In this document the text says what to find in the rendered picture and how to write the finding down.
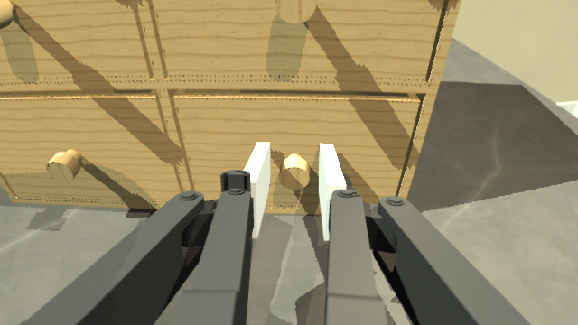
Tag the tan wooden chest of drawers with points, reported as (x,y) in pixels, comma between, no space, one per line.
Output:
(167,88)

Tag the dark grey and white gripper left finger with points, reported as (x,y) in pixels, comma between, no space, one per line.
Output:
(133,282)

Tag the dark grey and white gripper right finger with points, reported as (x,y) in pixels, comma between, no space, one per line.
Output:
(434,282)

